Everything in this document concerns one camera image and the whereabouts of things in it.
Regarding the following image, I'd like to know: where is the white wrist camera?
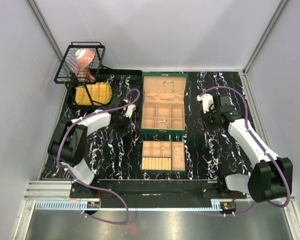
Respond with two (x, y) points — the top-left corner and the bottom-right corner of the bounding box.
(196, 93), (214, 114)
(122, 104), (136, 119)

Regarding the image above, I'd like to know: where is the black wire dish rack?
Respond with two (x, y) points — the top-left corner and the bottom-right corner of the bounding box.
(54, 41), (142, 111)

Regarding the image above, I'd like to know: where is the red patterned cup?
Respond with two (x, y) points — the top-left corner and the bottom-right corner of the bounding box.
(73, 48), (96, 83)

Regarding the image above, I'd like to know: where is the yellow woven tray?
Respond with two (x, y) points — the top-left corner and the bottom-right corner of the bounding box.
(75, 82), (113, 106)

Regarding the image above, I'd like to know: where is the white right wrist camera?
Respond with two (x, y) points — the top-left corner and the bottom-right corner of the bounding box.
(196, 93), (214, 114)

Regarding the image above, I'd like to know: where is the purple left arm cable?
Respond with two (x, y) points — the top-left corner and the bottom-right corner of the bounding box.
(54, 88), (141, 225)

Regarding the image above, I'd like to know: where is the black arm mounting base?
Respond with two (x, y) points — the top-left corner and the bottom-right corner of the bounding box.
(69, 179), (247, 210)

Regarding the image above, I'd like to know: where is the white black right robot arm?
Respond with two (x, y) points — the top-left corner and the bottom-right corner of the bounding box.
(200, 94), (293, 203)

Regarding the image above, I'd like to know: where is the green jewelry box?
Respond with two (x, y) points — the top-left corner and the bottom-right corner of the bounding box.
(140, 72), (189, 136)

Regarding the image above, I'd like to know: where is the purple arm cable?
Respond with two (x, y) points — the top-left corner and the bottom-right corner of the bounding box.
(198, 86), (292, 217)
(54, 88), (141, 225)

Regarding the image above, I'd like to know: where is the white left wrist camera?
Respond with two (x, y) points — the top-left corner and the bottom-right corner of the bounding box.
(122, 104), (136, 119)

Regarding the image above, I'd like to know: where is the green jewelry tray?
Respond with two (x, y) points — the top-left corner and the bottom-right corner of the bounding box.
(141, 141), (186, 172)

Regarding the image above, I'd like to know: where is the rhinestone silver necklace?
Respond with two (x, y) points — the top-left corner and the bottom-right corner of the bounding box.
(172, 144), (184, 163)

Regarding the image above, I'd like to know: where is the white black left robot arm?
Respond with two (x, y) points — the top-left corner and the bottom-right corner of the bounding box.
(47, 98), (136, 198)

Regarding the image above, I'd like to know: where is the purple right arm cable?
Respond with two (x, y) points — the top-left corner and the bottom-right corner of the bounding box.
(198, 86), (292, 217)

